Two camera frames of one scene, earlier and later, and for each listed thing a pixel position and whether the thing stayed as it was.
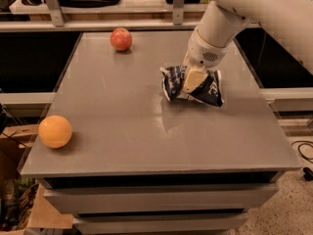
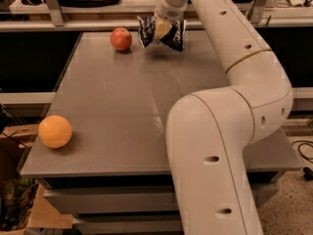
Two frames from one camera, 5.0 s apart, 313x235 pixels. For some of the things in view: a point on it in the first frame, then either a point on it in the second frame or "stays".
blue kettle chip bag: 209,90 → 175,39
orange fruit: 55,131 stays
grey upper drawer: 171,197 stays
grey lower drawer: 161,223 stays
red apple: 120,39 stays
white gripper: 202,52 → 169,13
